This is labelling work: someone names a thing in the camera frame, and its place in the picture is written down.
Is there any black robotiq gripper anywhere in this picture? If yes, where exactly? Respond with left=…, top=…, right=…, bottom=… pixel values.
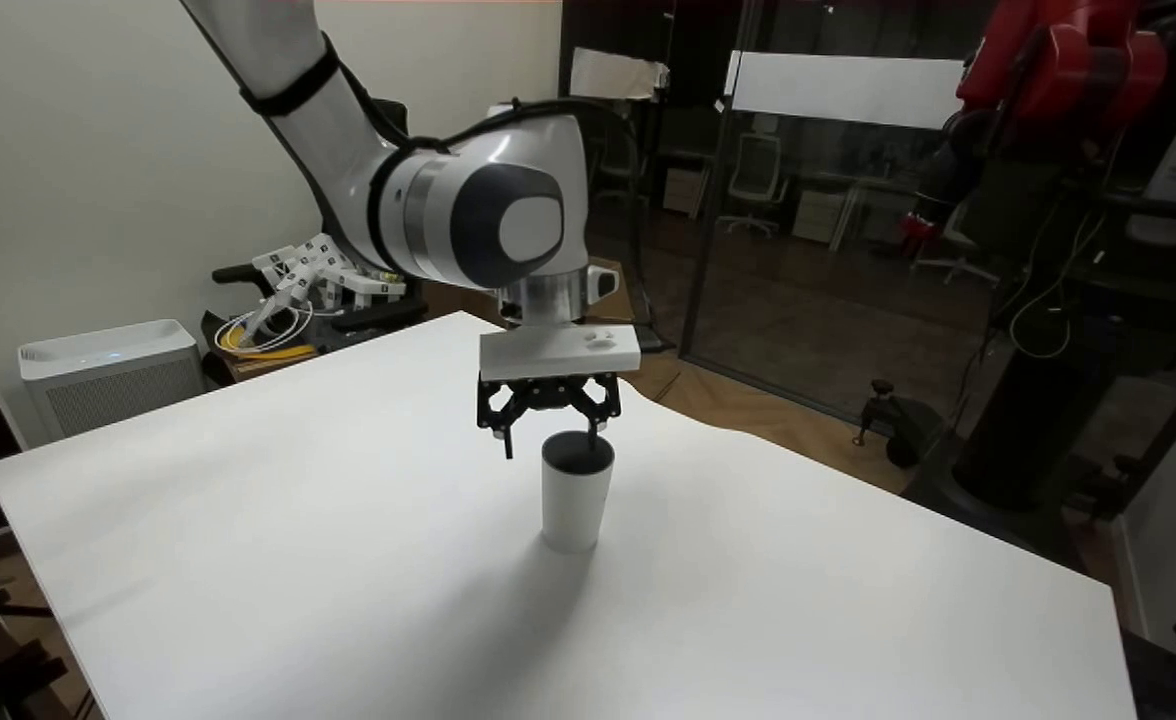
left=476, top=322, right=641, bottom=458

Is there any white mug with dark inside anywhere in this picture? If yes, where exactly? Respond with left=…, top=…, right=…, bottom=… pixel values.
left=539, top=432, right=615, bottom=552

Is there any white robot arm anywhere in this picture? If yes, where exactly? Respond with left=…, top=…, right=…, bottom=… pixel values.
left=179, top=0, right=641, bottom=444

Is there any white air purifier box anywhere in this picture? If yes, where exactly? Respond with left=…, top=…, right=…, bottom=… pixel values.
left=17, top=319, right=204, bottom=438

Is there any red robot in background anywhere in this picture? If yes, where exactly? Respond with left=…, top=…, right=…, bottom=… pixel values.
left=901, top=0, right=1176, bottom=252

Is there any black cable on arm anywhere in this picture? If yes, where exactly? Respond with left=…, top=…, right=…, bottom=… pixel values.
left=343, top=55, right=642, bottom=155

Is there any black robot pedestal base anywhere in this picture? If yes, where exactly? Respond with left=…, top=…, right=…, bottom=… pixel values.
left=908, top=315, right=1176, bottom=558

